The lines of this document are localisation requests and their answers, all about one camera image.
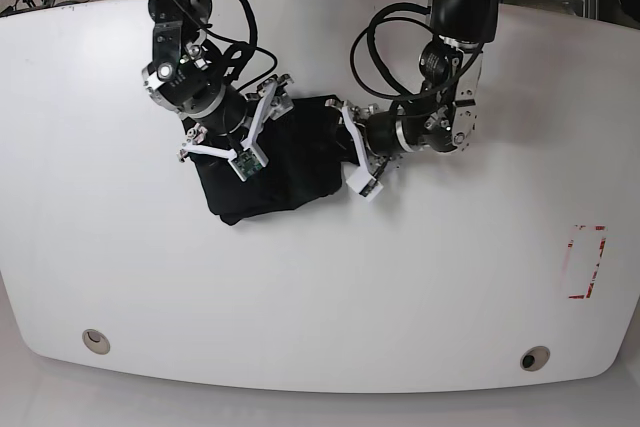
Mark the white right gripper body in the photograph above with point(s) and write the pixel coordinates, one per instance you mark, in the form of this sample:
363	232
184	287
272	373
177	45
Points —
226	123

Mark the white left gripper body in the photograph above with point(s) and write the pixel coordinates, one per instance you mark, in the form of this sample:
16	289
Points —
370	165

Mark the black T-shirt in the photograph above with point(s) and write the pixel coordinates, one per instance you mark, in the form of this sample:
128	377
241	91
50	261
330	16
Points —
306	149

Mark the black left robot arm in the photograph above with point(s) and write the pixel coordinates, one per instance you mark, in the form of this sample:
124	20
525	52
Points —
442	115

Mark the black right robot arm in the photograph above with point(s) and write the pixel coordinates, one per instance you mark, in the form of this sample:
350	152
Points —
193	74

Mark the left table grommet hole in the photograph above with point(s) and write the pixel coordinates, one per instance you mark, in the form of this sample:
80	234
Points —
96	342

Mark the table grommet hole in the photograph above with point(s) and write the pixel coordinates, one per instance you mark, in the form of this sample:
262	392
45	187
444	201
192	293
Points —
96	342
535	358

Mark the red tape rectangle marking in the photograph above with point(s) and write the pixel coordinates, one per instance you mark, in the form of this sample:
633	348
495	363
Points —
582	261

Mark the right table grommet hole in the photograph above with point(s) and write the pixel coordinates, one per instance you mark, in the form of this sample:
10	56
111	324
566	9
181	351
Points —
535	358

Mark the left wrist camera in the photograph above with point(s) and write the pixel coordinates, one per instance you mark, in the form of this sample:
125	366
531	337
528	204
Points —
364	184

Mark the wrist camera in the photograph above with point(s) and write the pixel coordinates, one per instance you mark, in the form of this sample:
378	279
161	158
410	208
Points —
248	162
364	184

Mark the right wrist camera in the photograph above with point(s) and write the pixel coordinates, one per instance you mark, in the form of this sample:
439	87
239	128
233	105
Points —
248	162

